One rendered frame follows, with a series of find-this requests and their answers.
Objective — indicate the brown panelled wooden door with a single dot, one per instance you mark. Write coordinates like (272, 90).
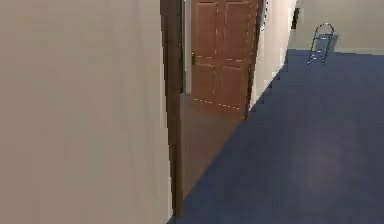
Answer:
(220, 56)

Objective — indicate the grey metal step ladder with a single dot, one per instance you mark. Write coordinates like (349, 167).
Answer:
(320, 44)

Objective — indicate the dark brown door frame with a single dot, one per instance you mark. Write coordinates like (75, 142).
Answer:
(174, 100)

